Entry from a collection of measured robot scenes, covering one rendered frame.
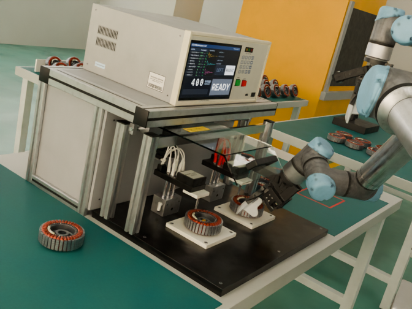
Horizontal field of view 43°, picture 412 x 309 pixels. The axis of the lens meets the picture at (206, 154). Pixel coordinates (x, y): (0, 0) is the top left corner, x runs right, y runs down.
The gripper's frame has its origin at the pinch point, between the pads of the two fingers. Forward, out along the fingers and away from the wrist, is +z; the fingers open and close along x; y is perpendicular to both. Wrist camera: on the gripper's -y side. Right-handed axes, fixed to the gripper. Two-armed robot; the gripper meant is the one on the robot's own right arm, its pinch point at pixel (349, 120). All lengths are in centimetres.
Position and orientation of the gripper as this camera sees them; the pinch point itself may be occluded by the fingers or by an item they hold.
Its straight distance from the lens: 169.6
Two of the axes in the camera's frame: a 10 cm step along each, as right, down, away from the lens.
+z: -2.2, 9.3, 2.9
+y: 8.6, 3.3, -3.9
